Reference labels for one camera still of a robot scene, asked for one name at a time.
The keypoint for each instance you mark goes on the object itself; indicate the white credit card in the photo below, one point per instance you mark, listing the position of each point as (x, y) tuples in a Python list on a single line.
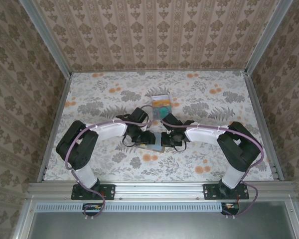
[(160, 96)]

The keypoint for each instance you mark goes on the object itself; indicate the grey and teal pouch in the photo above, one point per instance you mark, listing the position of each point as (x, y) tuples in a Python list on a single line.
[(155, 148)]

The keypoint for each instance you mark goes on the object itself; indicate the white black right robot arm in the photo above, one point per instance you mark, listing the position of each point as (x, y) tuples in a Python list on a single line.
[(201, 134)]

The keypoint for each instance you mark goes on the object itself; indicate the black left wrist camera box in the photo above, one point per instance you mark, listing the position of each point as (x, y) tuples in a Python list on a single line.
[(142, 137)]

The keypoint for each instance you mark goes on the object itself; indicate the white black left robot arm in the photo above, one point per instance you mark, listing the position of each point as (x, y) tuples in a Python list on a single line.
[(112, 129)]

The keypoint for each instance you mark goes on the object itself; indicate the aluminium lower frame profile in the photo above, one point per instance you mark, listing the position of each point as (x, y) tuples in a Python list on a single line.
[(294, 224), (25, 219)]

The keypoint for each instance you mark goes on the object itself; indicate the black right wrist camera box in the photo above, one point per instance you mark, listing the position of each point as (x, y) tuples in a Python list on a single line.
[(172, 139)]

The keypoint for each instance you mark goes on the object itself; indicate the thin aluminium table edge rail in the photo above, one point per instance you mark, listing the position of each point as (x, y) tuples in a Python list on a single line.
[(159, 71)]

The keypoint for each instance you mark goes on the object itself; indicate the grey metal sheet panel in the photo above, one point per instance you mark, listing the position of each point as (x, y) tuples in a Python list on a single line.
[(152, 226)]

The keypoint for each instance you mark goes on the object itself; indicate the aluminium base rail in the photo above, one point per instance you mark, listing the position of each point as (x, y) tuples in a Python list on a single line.
[(159, 190)]

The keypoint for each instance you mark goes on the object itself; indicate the aluminium side rail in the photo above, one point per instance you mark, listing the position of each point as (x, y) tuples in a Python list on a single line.
[(256, 99), (62, 99)]

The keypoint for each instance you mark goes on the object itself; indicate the black controller board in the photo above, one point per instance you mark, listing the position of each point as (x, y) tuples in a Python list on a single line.
[(91, 207), (230, 206)]

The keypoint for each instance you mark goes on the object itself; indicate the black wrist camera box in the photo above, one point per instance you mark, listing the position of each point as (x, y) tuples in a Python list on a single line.
[(142, 137), (172, 139)]

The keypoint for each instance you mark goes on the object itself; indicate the aluminium corner post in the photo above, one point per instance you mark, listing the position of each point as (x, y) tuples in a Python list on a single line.
[(267, 37), (49, 37)]

